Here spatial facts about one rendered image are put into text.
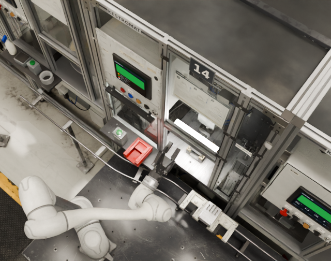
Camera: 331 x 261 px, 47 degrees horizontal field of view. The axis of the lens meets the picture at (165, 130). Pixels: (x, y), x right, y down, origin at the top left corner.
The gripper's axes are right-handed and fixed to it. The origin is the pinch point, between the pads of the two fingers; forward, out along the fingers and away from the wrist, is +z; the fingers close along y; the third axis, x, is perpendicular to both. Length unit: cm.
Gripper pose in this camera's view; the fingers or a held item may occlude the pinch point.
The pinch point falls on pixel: (172, 149)
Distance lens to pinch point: 218.7
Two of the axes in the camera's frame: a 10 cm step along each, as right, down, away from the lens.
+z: 5.5, -8.2, 1.3
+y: -5.3, -4.7, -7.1
